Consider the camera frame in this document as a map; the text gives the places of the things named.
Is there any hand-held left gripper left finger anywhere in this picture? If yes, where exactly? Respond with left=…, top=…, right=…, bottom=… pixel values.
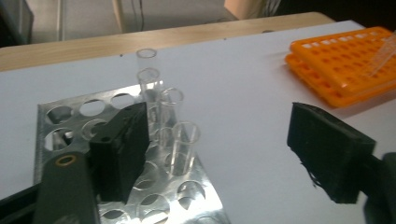
left=89, top=101, right=150, bottom=205

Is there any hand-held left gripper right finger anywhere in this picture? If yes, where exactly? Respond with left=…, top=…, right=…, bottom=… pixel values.
left=286, top=102, right=377, bottom=205

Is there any clear glass test tube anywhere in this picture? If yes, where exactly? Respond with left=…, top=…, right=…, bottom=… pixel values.
left=170, top=120, right=202, bottom=177
left=135, top=48, right=159, bottom=76
left=159, top=87, right=185, bottom=152
left=136, top=67, right=163, bottom=139
left=361, top=30, right=396, bottom=79

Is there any metal test tube rack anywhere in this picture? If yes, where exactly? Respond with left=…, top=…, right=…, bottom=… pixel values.
left=33, top=81, right=232, bottom=224

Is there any orange test tube rack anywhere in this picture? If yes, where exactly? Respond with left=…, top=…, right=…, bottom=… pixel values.
left=284, top=26, right=396, bottom=109

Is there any wooden table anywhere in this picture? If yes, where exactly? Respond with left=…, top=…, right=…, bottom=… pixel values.
left=0, top=11, right=336, bottom=74

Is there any dark cabinet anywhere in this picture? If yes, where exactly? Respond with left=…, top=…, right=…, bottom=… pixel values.
left=0, top=0, right=35, bottom=49

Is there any black hanging cable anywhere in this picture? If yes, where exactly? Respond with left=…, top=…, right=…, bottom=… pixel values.
left=135, top=0, right=147, bottom=33

